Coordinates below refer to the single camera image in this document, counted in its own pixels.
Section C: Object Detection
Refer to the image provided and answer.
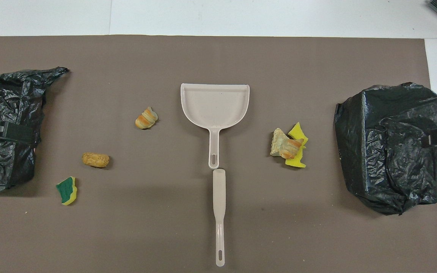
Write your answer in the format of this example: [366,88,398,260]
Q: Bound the brown paper table mat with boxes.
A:
[0,35,437,273]

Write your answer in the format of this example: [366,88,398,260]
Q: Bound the green and yellow sponge piece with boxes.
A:
[56,176,78,206]

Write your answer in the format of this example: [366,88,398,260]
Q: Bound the beige plastic dustpan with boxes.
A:
[180,83,250,170]

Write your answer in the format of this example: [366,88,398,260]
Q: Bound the pale bread chunk toy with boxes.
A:
[270,128,289,157]

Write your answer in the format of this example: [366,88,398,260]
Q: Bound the orange striped croissant toy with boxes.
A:
[135,107,159,130]

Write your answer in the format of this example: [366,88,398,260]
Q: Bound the yellow sponge piece green-backed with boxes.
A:
[285,146,307,168]

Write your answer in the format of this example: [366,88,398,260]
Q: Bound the brown bread bun toy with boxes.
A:
[82,152,110,168]

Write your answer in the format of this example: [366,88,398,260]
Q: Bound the right black garbage bag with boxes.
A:
[333,82,437,216]

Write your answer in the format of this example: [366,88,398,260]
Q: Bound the black garbage bag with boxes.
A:
[0,67,69,191]
[333,82,437,216]

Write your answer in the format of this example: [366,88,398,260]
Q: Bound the beige hand brush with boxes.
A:
[212,169,227,267]

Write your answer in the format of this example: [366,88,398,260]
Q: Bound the left black garbage bag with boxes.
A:
[0,67,69,191]

